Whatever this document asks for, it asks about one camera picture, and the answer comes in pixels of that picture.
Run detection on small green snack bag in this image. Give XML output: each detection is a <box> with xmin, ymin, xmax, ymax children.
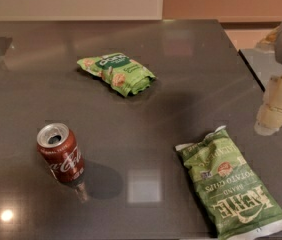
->
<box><xmin>77</xmin><ymin>53</ymin><xmax>156</xmax><ymax>97</ymax></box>

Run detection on red coca-cola can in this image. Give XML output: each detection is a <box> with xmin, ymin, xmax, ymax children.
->
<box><xmin>37</xmin><ymin>123</ymin><xmax>85</xmax><ymax>186</ymax></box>

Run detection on green jalapeno kettle chip bag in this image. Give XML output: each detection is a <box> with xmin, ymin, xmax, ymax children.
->
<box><xmin>175</xmin><ymin>126</ymin><xmax>282</xmax><ymax>240</ymax></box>

